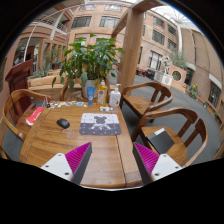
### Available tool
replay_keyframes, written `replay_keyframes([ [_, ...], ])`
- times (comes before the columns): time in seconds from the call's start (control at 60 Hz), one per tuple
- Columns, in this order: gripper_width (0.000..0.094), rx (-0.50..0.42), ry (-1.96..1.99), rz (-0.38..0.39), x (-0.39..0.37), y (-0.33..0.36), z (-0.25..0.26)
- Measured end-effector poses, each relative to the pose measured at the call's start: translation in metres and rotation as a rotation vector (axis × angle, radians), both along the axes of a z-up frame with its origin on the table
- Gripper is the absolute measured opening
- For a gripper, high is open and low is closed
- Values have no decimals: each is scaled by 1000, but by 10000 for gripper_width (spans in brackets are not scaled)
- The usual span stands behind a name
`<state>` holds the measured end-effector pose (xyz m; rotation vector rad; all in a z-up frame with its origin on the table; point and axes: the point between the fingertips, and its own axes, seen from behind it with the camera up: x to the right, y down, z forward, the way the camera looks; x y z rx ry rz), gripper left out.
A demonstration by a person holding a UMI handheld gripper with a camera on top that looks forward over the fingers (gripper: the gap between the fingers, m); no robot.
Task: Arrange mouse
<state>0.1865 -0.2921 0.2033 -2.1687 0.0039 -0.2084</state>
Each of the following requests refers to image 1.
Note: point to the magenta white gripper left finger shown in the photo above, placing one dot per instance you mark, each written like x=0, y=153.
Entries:
x=70, y=166

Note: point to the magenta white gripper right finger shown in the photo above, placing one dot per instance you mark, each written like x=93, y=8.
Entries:
x=152, y=166

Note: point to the red white item on chair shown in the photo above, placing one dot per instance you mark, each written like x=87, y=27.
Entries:
x=31, y=119

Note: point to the small glass items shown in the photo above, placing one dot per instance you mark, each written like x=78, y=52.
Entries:
x=106, y=109

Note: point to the wooden chair right far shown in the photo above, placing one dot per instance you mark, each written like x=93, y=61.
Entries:
x=161, y=97

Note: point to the yellow detergent bottle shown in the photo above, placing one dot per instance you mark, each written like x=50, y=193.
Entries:
x=102, y=93

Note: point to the black computer mouse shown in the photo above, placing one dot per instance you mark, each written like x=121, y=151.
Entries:
x=63, y=123

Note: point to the dark red wooden cabinet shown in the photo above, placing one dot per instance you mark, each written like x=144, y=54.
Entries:
x=17, y=78

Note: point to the wooden chair right near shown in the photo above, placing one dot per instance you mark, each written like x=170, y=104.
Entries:
x=183, y=125

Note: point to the wooden pillar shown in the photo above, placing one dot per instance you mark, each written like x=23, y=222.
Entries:
x=132, y=22

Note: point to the black notebook on chair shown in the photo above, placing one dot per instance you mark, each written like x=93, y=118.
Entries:
x=160, y=140

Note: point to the white pump bottle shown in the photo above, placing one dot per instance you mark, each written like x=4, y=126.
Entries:
x=115, y=97

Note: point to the scattered small packets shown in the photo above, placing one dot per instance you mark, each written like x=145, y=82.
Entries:
x=63, y=103

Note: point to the green potted plant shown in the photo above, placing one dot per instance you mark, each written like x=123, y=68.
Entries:
x=94, y=62

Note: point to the grey bear mouse pad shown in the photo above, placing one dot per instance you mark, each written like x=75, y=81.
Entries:
x=99, y=124

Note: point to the wooden chair left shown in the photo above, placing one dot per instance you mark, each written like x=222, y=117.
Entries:
x=17, y=105

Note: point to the blue tube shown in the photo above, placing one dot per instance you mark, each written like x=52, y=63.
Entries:
x=90, y=95

